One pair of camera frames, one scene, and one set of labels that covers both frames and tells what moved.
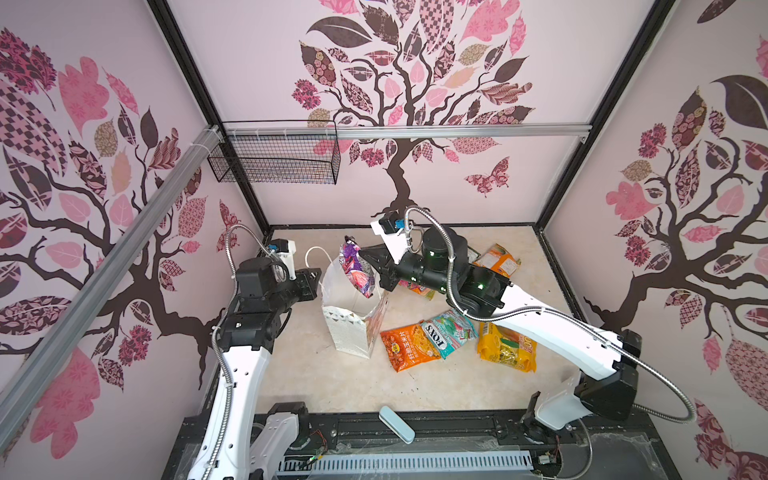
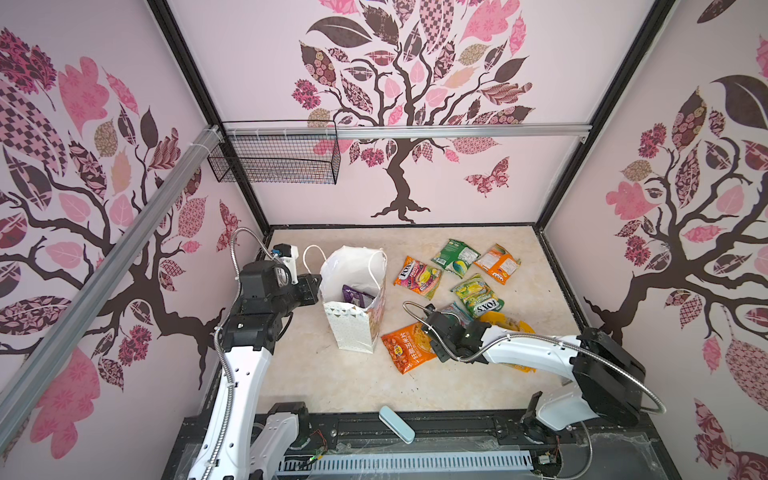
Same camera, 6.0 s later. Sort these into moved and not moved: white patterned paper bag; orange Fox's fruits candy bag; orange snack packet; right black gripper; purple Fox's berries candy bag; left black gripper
Moved: purple Fox's berries candy bag; right black gripper
Not moved: white patterned paper bag; orange Fox's fruits candy bag; orange snack packet; left black gripper
